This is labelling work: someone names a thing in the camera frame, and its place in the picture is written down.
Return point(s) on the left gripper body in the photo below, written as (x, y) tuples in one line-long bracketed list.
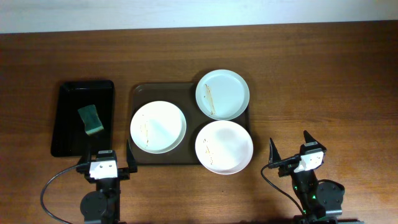
[(123, 172)]

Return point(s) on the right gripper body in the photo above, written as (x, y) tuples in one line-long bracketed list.
[(292, 165)]

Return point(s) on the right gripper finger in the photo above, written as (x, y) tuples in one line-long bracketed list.
[(310, 141), (273, 155)]

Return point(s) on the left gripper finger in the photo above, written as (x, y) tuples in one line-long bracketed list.
[(86, 157), (131, 162)]

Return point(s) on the green and yellow sponge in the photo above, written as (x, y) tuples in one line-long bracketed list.
[(91, 120)]

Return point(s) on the white plate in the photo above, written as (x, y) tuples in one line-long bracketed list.
[(224, 147), (158, 127)]

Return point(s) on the pale blue plate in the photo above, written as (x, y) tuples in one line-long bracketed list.
[(222, 95)]

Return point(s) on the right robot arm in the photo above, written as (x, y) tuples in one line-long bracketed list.
[(319, 201)]

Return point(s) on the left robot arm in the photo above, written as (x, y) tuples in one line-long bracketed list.
[(103, 204)]

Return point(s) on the black rectangular sponge tray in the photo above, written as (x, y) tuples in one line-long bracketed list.
[(69, 136)]

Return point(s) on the dark brown serving tray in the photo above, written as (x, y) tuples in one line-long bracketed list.
[(182, 95)]

